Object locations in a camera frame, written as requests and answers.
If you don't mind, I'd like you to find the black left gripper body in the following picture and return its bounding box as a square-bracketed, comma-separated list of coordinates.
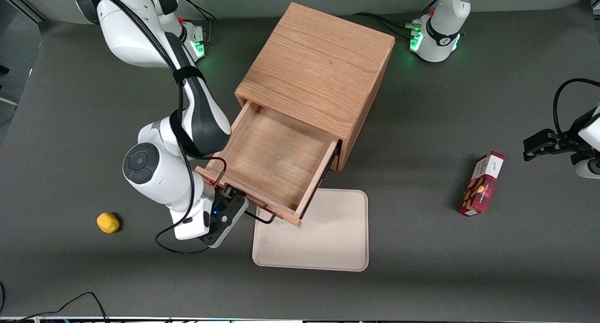
[555, 119, 592, 157]

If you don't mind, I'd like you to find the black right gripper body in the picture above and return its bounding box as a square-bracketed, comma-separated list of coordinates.
[214, 185, 247, 212]

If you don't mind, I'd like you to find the black metal drawer handle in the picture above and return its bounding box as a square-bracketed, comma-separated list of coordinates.
[244, 209, 278, 225]

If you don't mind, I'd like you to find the light wooden drawer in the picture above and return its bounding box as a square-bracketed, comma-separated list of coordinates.
[194, 99, 339, 229]

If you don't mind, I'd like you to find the light wooden drawer cabinet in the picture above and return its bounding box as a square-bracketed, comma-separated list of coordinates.
[234, 2, 396, 173]

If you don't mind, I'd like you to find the red cookie box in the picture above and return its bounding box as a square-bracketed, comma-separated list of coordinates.
[457, 151, 505, 217]

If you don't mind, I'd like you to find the beige rectangular tray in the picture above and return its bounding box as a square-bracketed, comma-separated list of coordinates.
[252, 188, 369, 272]

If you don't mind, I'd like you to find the yellow lemon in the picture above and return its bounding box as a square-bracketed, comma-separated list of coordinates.
[97, 212, 121, 234]

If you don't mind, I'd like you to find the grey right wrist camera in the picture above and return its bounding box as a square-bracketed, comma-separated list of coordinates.
[201, 195, 249, 249]

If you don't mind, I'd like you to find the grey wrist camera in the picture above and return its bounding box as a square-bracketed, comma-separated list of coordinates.
[201, 195, 249, 249]
[574, 158, 600, 180]

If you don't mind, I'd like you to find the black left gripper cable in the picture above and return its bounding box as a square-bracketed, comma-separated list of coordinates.
[553, 78, 600, 137]

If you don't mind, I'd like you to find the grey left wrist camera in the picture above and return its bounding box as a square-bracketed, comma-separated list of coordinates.
[574, 158, 600, 180]

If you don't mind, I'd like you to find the black looping table cable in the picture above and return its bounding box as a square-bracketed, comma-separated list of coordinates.
[0, 292, 111, 323]

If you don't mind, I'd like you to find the black right base cable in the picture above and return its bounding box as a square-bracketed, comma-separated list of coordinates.
[178, 0, 219, 43]

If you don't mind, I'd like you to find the black base cable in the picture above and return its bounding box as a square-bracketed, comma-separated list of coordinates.
[352, 0, 439, 39]
[178, 0, 219, 43]

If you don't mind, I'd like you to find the black left base cable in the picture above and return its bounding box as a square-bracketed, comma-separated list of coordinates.
[352, 0, 439, 39]

